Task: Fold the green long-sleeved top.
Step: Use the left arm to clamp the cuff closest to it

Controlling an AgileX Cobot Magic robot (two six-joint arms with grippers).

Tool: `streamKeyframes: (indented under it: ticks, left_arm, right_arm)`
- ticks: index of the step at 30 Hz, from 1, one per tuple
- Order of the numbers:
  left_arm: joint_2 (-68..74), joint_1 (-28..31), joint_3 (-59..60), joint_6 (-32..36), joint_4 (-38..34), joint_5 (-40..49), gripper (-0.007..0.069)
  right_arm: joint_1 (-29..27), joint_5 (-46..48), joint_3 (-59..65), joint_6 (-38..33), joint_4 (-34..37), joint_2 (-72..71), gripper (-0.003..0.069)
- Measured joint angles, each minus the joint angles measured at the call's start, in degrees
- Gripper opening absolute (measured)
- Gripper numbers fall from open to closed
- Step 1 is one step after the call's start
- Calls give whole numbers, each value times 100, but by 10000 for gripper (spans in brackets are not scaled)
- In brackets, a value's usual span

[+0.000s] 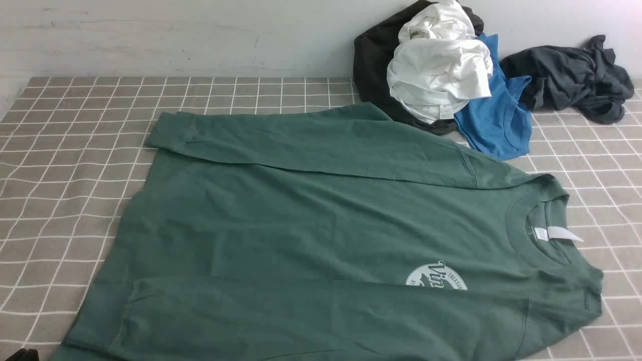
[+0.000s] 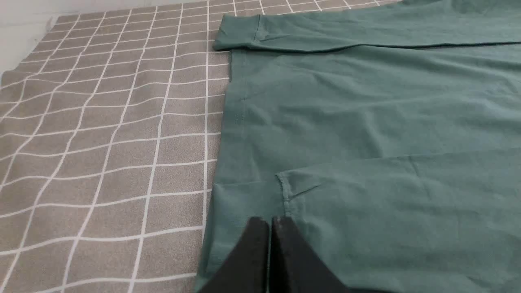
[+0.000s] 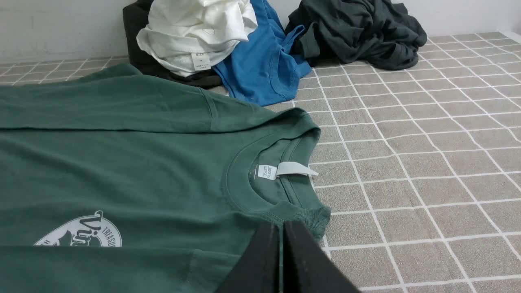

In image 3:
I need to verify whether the black garment under pile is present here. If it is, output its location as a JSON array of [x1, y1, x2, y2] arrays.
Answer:
[[123, 0, 223, 89]]

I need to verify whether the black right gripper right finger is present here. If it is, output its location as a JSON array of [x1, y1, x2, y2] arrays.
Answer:
[[283, 221, 360, 293]]

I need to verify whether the dark grey crumpled shirt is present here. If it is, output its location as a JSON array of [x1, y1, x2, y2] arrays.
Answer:
[[285, 0, 428, 70]]

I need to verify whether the grey checked tablecloth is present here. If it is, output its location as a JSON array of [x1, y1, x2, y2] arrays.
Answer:
[[0, 32, 521, 293]]

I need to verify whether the green long-sleeved shirt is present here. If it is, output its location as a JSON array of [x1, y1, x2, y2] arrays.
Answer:
[[0, 64, 331, 293]]

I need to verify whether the blue shirt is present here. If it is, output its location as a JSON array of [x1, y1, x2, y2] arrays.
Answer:
[[213, 0, 311, 106]]

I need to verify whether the white crumpled shirt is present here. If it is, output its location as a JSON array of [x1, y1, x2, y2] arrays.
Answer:
[[136, 0, 258, 77]]

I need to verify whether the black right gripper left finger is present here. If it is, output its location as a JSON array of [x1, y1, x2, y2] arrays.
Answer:
[[216, 223, 280, 293]]

